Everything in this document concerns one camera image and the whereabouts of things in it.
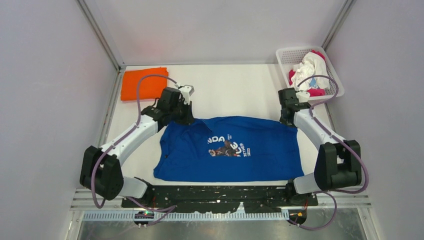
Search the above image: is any blue panda print t-shirt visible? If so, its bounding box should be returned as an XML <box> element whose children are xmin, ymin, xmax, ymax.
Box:
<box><xmin>153</xmin><ymin>116</ymin><xmax>304</xmax><ymax>183</ymax></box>

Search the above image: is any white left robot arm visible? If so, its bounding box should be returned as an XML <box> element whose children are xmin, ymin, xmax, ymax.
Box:
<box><xmin>79</xmin><ymin>85</ymin><xmax>195</xmax><ymax>207</ymax></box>

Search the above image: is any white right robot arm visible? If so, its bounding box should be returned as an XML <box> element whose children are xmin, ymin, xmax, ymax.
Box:
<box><xmin>278</xmin><ymin>88</ymin><xmax>362</xmax><ymax>205</ymax></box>

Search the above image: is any folded orange t-shirt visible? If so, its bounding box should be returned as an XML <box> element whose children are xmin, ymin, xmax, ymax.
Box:
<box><xmin>120</xmin><ymin>67</ymin><xmax>169</xmax><ymax>102</ymax></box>

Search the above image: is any pink crumpled t-shirt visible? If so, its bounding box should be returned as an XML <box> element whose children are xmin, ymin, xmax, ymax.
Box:
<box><xmin>288</xmin><ymin>49</ymin><xmax>327</xmax><ymax>98</ymax></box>

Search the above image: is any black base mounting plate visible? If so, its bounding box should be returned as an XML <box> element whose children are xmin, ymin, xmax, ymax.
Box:
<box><xmin>121</xmin><ymin>185</ymin><xmax>318</xmax><ymax>214</ymax></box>

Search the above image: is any aluminium frame rail left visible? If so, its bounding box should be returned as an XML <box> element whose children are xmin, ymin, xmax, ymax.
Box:
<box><xmin>76</xmin><ymin>0</ymin><xmax>126</xmax><ymax>146</ymax></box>

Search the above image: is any aluminium frame rail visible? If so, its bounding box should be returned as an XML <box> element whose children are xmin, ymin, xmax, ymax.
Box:
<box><xmin>76</xmin><ymin>0</ymin><xmax>126</xmax><ymax>146</ymax></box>
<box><xmin>321</xmin><ymin>0</ymin><xmax>357</xmax><ymax>51</ymax></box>

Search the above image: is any aluminium frame rail right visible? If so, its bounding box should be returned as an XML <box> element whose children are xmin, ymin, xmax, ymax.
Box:
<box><xmin>321</xmin><ymin>0</ymin><xmax>357</xmax><ymax>51</ymax></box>

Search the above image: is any white slotted cable duct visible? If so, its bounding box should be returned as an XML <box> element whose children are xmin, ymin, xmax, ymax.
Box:
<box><xmin>82</xmin><ymin>209</ymin><xmax>289</xmax><ymax>222</ymax></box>

